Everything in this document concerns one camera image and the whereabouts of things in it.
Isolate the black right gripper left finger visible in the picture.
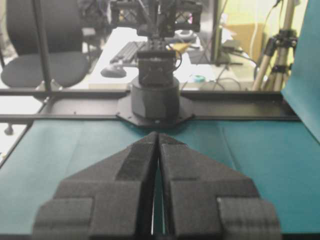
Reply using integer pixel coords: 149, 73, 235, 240
32, 132, 158, 240

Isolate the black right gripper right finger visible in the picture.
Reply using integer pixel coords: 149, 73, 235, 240
158, 133, 281, 240

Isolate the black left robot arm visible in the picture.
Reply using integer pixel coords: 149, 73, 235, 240
110, 0, 203, 128

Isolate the teal table cloth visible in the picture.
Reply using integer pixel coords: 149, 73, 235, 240
0, 0, 320, 240

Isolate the white desk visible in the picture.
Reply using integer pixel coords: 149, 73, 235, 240
88, 27, 242, 91

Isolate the black computer mouse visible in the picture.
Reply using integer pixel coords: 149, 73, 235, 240
100, 65, 127, 78

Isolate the black keyboard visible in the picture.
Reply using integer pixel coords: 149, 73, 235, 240
109, 41, 147, 64

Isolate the cardboard box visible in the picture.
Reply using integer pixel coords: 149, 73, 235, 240
226, 23, 265, 61

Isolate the black office chair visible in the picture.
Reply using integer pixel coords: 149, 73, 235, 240
0, 0, 89, 88

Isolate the black aluminium frame rail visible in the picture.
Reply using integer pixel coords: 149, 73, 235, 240
0, 88, 300, 128

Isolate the camera tripod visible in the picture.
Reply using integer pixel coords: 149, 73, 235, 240
251, 0, 300, 92

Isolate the black vertical frame post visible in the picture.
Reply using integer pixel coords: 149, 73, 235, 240
31, 0, 52, 93

